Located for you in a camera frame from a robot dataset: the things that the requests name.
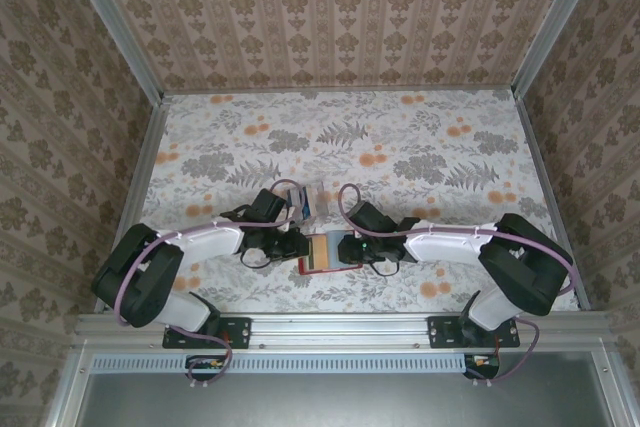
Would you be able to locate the red card holder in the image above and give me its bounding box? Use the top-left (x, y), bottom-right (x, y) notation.
top-left (297, 229), bottom-right (365, 277)

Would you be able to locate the clear acrylic card box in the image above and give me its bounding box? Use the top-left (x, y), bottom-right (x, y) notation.
top-left (282, 182), bottom-right (335, 222)

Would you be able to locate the grey metal panel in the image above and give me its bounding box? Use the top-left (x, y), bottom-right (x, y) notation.
top-left (74, 350), bottom-right (619, 427)

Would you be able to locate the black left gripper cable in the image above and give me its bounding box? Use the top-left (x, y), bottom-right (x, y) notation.
top-left (239, 245), bottom-right (275, 270)

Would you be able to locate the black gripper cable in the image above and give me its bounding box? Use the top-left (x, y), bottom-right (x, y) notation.
top-left (239, 245), bottom-right (275, 270)
top-left (369, 256), bottom-right (402, 278)

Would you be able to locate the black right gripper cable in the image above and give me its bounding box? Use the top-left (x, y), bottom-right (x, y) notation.
top-left (369, 256), bottom-right (402, 278)

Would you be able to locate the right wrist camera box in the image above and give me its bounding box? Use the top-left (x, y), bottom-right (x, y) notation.
top-left (346, 200), bottom-right (397, 237)

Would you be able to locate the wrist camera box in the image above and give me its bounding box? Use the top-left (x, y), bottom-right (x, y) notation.
top-left (248, 188), bottom-right (301, 226)
top-left (346, 200), bottom-right (397, 237)

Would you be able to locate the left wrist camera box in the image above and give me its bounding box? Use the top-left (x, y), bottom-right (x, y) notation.
top-left (248, 188), bottom-right (301, 226)

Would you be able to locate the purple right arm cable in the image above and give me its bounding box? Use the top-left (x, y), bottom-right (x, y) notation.
top-left (338, 184), bottom-right (576, 386)

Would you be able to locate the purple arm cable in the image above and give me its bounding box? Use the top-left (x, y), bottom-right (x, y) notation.
top-left (113, 179), bottom-right (301, 388)
top-left (338, 184), bottom-right (576, 386)

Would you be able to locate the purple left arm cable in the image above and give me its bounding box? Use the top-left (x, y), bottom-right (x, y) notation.
top-left (113, 179), bottom-right (301, 388)

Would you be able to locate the aluminium table edge rail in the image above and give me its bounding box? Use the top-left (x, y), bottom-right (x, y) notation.
top-left (74, 310), bottom-right (615, 352)

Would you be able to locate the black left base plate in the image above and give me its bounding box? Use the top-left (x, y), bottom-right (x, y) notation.
top-left (162, 315), bottom-right (252, 351)

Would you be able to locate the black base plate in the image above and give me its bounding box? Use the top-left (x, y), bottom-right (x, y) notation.
top-left (428, 315), bottom-right (521, 350)
top-left (162, 315), bottom-right (252, 351)

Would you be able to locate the grey slotted cable duct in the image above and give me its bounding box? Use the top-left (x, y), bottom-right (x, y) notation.
top-left (91, 352), bottom-right (501, 374)

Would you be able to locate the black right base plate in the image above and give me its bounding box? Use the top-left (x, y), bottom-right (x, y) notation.
top-left (428, 315), bottom-right (521, 350)

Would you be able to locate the aluminium wall side rail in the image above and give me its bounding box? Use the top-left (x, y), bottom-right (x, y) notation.
top-left (162, 84), bottom-right (517, 97)

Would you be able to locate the aluminium frame post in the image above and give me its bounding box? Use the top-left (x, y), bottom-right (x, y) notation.
top-left (512, 0), bottom-right (609, 100)
top-left (56, 0), bottom-right (167, 102)

